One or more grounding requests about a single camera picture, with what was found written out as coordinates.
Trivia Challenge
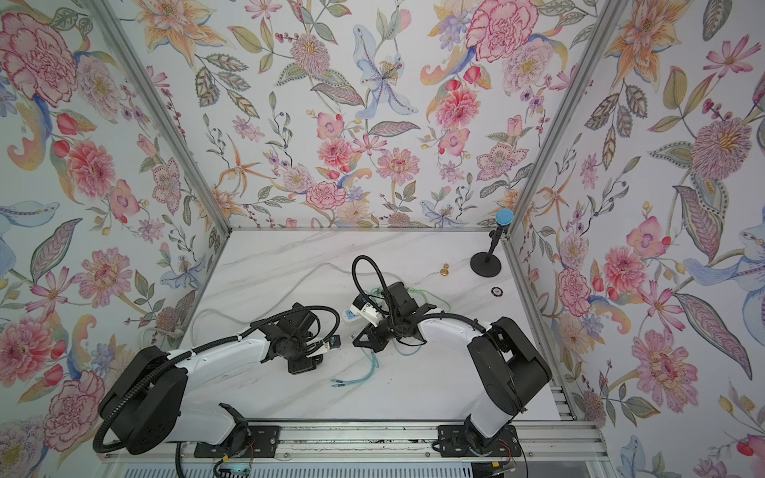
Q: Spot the white charger teal cable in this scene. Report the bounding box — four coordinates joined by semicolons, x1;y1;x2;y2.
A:
330;337;426;388

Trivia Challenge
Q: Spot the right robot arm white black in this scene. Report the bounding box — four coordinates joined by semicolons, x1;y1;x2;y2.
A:
351;255;552;453

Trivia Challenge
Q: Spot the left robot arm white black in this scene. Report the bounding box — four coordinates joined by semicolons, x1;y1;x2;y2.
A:
92;304;341;456

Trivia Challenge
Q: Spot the blue microphone on black stand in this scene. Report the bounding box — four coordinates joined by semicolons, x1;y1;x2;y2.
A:
470;208;515;278

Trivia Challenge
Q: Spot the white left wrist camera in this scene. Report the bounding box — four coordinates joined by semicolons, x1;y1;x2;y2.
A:
320;335;342;355

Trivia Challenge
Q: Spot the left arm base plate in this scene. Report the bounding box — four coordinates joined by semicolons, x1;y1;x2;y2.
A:
193;425;281;459

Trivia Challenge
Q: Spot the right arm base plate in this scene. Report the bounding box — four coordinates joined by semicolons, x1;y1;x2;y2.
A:
432;424;523;458

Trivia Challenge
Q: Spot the aluminium rail front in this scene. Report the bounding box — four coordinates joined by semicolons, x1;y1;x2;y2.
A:
94;420;611;464

